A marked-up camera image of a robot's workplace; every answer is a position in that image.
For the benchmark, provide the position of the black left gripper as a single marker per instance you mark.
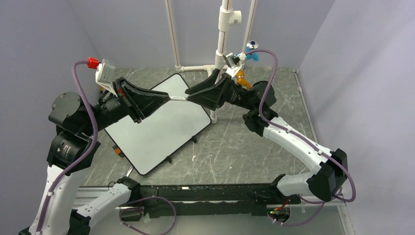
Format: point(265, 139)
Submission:
point(139, 101)

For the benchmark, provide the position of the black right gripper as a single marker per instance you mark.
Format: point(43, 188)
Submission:
point(215, 96)

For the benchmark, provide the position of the white green whiteboard marker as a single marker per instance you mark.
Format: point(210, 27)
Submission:
point(177, 98)

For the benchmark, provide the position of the black framed whiteboard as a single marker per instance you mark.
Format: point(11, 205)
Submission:
point(147, 144)

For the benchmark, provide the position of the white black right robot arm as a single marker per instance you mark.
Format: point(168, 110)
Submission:
point(327, 168)

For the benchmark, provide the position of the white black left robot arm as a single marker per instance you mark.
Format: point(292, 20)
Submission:
point(71, 154)

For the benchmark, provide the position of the orange black whiteboard eraser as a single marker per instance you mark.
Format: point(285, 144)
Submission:
point(118, 151)

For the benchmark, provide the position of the orange plastic faucet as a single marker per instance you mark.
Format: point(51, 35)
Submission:
point(240, 79)

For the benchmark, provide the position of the blue plastic faucet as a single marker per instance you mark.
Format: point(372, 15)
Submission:
point(251, 45)

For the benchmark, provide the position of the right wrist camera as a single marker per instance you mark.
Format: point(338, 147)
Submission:
point(234, 63)

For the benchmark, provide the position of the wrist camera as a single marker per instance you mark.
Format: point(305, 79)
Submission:
point(104, 70)
point(234, 63)

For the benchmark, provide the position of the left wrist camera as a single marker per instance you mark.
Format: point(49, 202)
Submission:
point(104, 70)

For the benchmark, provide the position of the white pvc pipe frame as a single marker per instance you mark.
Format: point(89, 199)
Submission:
point(200, 31)

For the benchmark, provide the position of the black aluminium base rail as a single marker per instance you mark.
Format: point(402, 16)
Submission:
point(169, 200)

